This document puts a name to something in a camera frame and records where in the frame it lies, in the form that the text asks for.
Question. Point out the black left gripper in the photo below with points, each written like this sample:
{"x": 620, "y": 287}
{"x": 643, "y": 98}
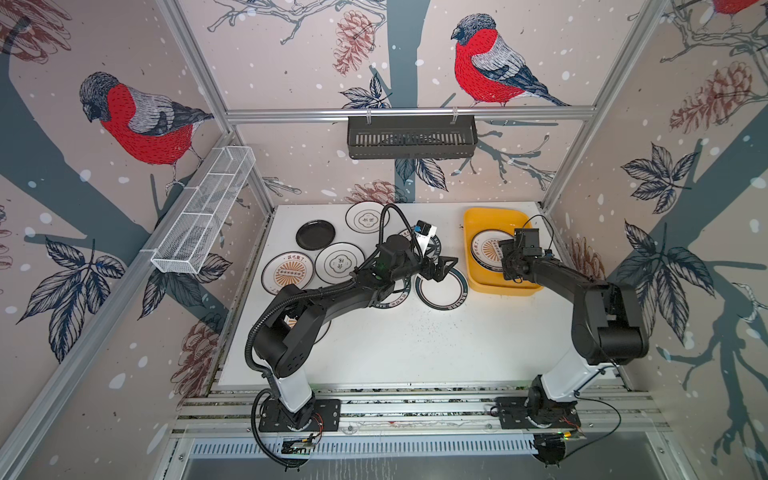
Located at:
{"x": 438, "y": 273}

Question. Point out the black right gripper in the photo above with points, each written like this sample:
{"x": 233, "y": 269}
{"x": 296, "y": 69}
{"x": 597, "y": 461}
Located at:
{"x": 510, "y": 245}

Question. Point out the striped green rim plate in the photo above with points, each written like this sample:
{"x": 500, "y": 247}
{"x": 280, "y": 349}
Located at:
{"x": 448, "y": 294}

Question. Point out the orange sunburst plate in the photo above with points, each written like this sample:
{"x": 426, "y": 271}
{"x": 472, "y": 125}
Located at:
{"x": 486, "y": 251}
{"x": 289, "y": 268}
{"x": 324, "y": 329}

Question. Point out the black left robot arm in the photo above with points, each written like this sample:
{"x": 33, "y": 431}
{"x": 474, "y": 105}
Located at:
{"x": 282, "y": 338}

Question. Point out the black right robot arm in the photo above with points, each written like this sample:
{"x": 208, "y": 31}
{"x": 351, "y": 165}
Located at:
{"x": 607, "y": 326}

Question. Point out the yellow plastic bin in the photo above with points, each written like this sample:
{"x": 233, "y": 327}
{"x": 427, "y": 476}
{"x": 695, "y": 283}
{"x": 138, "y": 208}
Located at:
{"x": 482, "y": 280}

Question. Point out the green rim plate middle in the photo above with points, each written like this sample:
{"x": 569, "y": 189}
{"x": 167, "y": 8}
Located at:
{"x": 392, "y": 296}

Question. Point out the white plate back centre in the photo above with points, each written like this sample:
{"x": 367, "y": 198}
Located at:
{"x": 365, "y": 217}

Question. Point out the white plate grey emblem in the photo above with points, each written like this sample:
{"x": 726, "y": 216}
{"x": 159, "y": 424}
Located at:
{"x": 335, "y": 263}

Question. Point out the small black plate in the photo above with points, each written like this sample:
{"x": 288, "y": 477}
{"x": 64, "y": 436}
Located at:
{"x": 315, "y": 235}

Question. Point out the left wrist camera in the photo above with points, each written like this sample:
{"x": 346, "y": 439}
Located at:
{"x": 422, "y": 233}

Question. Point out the black hanging wire basket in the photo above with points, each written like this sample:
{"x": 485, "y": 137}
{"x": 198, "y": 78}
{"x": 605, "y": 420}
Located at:
{"x": 411, "y": 137}

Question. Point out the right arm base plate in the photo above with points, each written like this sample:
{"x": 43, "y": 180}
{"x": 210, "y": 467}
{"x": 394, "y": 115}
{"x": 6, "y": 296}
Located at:
{"x": 519, "y": 413}

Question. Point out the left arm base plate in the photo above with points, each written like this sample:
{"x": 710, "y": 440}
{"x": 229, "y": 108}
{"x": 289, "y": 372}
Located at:
{"x": 318, "y": 414}

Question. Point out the white mesh wall shelf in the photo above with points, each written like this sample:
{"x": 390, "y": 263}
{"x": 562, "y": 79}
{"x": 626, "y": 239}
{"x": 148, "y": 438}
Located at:
{"x": 193, "y": 234}

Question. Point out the aluminium rail bed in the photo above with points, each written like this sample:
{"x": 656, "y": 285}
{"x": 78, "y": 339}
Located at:
{"x": 450, "y": 410}

